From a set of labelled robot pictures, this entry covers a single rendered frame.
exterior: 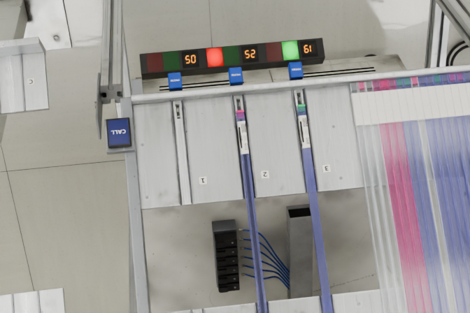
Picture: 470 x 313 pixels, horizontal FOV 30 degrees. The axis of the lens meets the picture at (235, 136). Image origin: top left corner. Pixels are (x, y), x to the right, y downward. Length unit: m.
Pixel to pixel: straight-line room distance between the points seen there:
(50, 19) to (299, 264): 0.90
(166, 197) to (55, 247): 1.21
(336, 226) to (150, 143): 0.54
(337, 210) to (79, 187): 0.93
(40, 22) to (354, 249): 0.97
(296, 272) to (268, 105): 0.48
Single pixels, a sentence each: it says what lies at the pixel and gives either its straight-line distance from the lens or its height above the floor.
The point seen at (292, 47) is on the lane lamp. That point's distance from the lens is 1.63.
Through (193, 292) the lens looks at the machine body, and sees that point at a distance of 1.99.
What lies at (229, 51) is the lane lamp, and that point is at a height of 0.65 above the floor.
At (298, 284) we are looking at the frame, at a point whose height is 0.66.
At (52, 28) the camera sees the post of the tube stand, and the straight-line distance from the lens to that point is 2.30.
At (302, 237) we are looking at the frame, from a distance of 1.87.
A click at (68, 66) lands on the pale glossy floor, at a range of 2.36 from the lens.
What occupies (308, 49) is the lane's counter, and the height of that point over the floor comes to 0.66.
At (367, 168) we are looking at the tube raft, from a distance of 1.56.
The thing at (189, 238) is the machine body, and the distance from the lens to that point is 1.89.
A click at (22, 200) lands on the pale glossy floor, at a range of 2.61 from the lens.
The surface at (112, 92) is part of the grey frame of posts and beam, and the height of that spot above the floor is 0.64.
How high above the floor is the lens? 2.08
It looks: 57 degrees down
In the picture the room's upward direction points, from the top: 169 degrees clockwise
